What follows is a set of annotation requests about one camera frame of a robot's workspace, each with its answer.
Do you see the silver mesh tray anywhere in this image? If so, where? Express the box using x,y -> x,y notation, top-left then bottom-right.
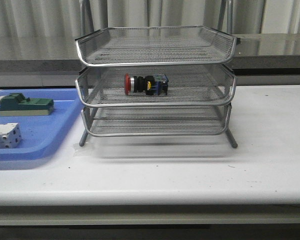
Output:
75,25 -> 237,67
75,64 -> 237,108
81,105 -> 232,137

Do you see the white circuit breaker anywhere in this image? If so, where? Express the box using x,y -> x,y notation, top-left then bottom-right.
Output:
0,123 -> 22,149

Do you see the grey curtain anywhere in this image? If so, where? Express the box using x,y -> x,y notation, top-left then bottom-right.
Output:
0,0 -> 300,37

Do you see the silver wire rack frame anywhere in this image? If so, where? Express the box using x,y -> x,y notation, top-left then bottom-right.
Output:
75,0 -> 239,148

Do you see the red emergency stop button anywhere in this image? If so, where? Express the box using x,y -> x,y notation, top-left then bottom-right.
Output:
124,73 -> 169,96

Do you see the green terminal block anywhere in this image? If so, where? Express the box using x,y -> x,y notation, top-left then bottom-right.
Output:
0,93 -> 55,117

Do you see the blue plastic tray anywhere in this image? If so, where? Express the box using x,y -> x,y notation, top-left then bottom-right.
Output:
0,88 -> 83,170

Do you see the grey stone countertop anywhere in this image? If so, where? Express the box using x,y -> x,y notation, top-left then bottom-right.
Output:
0,32 -> 300,76

